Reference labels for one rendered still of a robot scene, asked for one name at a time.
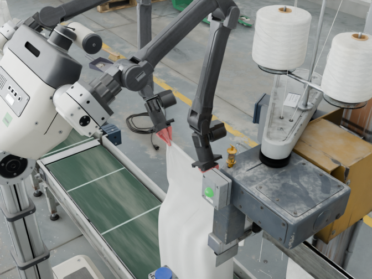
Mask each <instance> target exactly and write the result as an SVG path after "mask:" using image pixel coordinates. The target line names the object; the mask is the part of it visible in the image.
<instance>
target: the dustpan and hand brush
mask: <svg viewBox="0 0 372 279"><path fill-rule="evenodd" d="M102 50H104V51H106V52H108V53H110V56H109V59H111V60H113V61H117V60H118V59H120V56H119V55H118V54H116V53H114V52H111V51H109V50H107V49H105V48H102ZM86 55H88V56H90V55H89V54H85V56H86ZM86 57H87V56H86ZM90 57H91V56H90ZM87 58H88V57H87ZM91 58H93V57H91ZM88 59H90V58H88ZM93 59H94V58H93ZM90 60H91V59H90ZM91 61H92V62H90V63H89V68H91V69H94V70H98V71H101V72H103V73H104V72H105V71H106V70H107V69H108V68H109V67H110V66H111V65H113V64H114V63H113V62H111V61H109V60H108V59H105V58H102V57H98V58H97V59H94V60H91Z"/></svg>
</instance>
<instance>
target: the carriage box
mask: <svg viewBox="0 0 372 279"><path fill-rule="evenodd" d="M343 112H344V108H338V109H335V110H333V111H331V112H329V113H327V114H325V115H323V116H321V117H319V118H316V119H314V120H312V121H310V122H308V124H307V126H306V128H305V129H304V131H303V132H302V134H301V136H300V138H299V140H301V141H302V142H304V143H306V144H307V145H309V146H311V147H312V148H314V149H316V150H318V151H319V152H321V153H323V154H324V155H326V156H327V157H329V158H331V159H332V160H334V161H336V162H338V163H339V164H341V165H340V167H338V168H336V169H335V170H333V171H331V173H330V175H331V176H333V177H335V178H336V179H338V180H339V181H341V182H342V183H344V184H346V185H347V186H349V187H350V188H351V193H350V196H349V200H348V203H347V207H346V210H345V213H344V214H343V215H342V216H341V217H340V218H339V219H337V220H335V221H333V222H332V223H330V224H329V225H327V226H326V227H324V228H323V229H322V230H320V231H319V232H317V233H315V236H316V237H317V238H319V239H320V240H322V241H323V242H324V243H326V244H327V245H328V243H329V241H330V240H331V239H333V238H335V237H336V236H337V235H339V234H340V233H342V232H343V231H344V230H346V229H347V228H348V227H350V226H352V225H353V224H354V223H356V222H357V221H358V220H360V219H361V218H363V217H364V216H366V215H367V214H369V213H370V212H371V211H372V143H370V142H368V141H366V140H365V137H364V136H363V135H361V134H359V133H357V132H355V131H353V130H351V129H349V128H347V127H345V126H343V125H340V123H341V120H342V116H343Z"/></svg>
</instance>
